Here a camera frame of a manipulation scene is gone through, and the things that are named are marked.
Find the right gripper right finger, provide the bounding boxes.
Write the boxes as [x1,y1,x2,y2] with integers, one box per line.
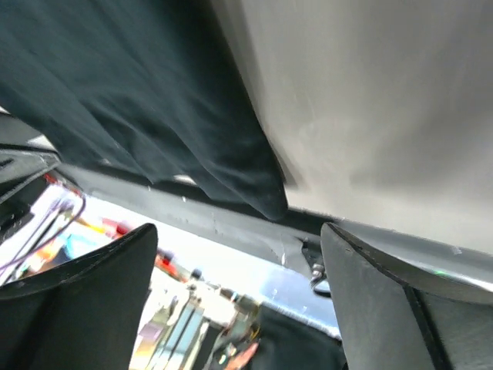
[321,223,492,369]

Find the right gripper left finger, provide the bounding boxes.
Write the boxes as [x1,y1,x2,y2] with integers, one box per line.
[1,224,158,370]

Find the black t-shirt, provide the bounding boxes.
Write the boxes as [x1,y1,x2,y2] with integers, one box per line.
[1,1,288,220]

